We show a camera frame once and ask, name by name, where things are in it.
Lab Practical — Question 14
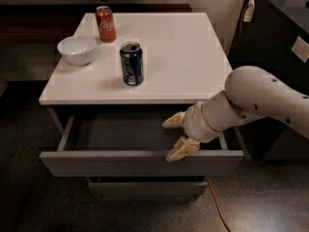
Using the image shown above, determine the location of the white ceramic bowl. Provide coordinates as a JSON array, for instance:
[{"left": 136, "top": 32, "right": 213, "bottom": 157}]
[{"left": 57, "top": 36, "right": 97, "bottom": 66}]

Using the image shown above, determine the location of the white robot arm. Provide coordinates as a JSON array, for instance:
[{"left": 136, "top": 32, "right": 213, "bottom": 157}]
[{"left": 162, "top": 66, "right": 309, "bottom": 161}]

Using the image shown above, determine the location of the orange power cable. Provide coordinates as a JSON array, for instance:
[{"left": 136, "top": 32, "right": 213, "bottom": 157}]
[{"left": 206, "top": 0, "right": 309, "bottom": 232}]

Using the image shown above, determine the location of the red coca-cola can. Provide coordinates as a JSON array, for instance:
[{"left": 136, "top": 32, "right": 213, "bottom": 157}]
[{"left": 96, "top": 6, "right": 116, "bottom": 43}]

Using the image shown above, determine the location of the blue pepsi can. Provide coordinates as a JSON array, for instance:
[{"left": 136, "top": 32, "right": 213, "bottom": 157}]
[{"left": 120, "top": 42, "right": 144, "bottom": 86}]

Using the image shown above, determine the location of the white-topped grey drawer cabinet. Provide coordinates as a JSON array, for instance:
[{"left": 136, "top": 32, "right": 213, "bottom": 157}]
[{"left": 38, "top": 12, "right": 246, "bottom": 201}]

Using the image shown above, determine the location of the grey top drawer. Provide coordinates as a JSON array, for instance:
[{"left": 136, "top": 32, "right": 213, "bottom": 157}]
[{"left": 40, "top": 110, "right": 243, "bottom": 177}]

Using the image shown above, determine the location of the white paper tag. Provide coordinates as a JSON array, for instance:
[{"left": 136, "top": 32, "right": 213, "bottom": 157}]
[{"left": 243, "top": 0, "right": 255, "bottom": 22}]

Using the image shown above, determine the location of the grey drawer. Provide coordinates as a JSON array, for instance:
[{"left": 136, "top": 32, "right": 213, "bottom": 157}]
[
  {"left": 40, "top": 110, "right": 243, "bottom": 177},
  {"left": 87, "top": 176, "right": 208, "bottom": 199}
]

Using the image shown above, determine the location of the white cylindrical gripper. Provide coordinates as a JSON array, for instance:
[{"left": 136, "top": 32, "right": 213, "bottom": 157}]
[{"left": 162, "top": 101, "right": 220, "bottom": 162}]

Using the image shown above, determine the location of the grey bottom drawer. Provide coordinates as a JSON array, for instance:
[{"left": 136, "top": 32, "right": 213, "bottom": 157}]
[{"left": 87, "top": 176, "right": 208, "bottom": 199}]

